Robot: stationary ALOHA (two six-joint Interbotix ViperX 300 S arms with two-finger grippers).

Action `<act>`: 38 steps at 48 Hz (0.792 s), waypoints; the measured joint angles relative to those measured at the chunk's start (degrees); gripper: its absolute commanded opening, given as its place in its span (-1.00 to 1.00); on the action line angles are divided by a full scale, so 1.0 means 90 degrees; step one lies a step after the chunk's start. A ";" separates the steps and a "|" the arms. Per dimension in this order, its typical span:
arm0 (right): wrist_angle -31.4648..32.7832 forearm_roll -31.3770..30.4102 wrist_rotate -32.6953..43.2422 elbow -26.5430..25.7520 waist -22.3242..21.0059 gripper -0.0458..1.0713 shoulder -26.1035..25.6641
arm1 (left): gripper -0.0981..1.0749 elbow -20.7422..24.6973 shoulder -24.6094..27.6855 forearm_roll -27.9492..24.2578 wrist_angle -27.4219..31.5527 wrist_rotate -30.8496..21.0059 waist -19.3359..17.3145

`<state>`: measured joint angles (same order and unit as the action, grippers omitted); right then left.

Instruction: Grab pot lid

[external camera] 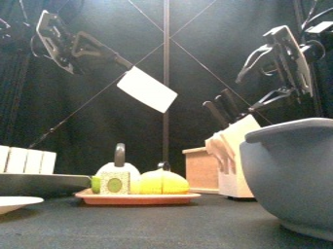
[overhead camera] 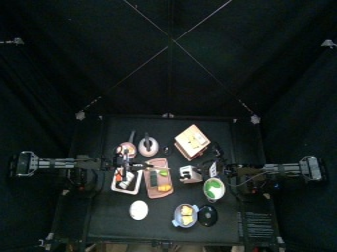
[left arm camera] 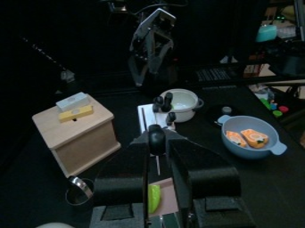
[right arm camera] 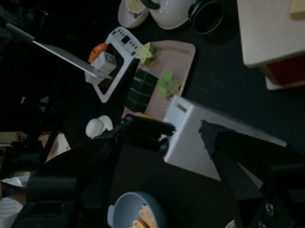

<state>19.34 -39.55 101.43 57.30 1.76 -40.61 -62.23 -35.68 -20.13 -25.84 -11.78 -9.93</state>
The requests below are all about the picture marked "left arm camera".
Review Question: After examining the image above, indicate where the white storage box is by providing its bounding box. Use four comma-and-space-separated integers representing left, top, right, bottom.
277, 25, 300, 40

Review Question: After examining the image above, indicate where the black pot lid grey knob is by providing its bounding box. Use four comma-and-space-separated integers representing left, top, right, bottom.
209, 104, 241, 126

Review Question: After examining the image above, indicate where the white rectangular block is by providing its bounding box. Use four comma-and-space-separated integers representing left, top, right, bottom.
55, 92, 91, 112

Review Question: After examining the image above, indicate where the orange toy food piece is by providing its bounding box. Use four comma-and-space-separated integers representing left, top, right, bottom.
239, 128, 270, 149
225, 130, 247, 149

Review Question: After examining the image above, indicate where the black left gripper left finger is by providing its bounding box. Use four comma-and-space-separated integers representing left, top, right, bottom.
90, 131, 150, 228

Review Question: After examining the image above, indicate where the black bin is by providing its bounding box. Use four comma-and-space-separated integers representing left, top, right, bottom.
277, 54, 305, 78

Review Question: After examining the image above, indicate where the yellow rectangular block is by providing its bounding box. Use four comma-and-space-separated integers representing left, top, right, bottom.
59, 105, 95, 124

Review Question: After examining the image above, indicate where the black slatted vent panel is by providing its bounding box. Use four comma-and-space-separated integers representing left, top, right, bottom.
195, 68, 233, 83

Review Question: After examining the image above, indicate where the white knife block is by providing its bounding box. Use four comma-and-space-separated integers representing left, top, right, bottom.
136, 103, 177, 134

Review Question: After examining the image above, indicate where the thin diagonal frame rod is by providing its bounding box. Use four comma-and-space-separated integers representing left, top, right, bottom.
20, 37, 68, 72

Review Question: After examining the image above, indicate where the white round object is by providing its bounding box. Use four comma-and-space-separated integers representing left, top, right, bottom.
35, 222, 76, 228

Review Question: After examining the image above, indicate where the light wooden beam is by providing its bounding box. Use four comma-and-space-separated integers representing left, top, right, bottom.
261, 78, 305, 87

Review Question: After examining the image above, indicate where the grey frame clamp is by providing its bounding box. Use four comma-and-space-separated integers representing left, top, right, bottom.
59, 69, 76, 85

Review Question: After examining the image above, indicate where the light wooden box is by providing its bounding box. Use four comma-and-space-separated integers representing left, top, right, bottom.
31, 94, 123, 179

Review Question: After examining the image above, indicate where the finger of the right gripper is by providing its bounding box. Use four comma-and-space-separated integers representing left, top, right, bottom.
127, 54, 147, 88
144, 39, 165, 77

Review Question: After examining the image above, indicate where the white toy pot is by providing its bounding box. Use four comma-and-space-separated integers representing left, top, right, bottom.
158, 88, 205, 124

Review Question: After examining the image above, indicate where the black knife handle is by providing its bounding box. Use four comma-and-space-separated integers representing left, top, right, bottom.
159, 92, 174, 113
151, 95, 165, 113
165, 111, 178, 126

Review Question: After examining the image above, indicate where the yellow-green round item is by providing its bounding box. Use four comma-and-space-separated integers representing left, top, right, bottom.
280, 4, 298, 22

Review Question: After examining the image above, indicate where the teal plastic container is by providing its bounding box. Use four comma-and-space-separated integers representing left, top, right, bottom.
255, 24, 278, 43

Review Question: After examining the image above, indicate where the pink cutting board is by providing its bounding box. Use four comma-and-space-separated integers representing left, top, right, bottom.
147, 177, 179, 216

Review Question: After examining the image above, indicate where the green toy vegetable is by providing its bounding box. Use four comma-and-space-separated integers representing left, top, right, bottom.
147, 183, 162, 215

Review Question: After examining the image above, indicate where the large black utensil handle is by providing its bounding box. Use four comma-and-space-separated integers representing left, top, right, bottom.
147, 124, 167, 176

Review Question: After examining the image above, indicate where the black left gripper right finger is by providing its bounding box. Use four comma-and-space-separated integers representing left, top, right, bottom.
166, 129, 255, 228

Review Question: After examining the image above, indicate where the shiny metal ring cup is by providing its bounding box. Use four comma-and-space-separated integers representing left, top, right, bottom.
64, 175, 95, 208

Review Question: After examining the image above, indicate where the blue two-handled bowl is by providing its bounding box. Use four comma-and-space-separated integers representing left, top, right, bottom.
217, 114, 289, 160

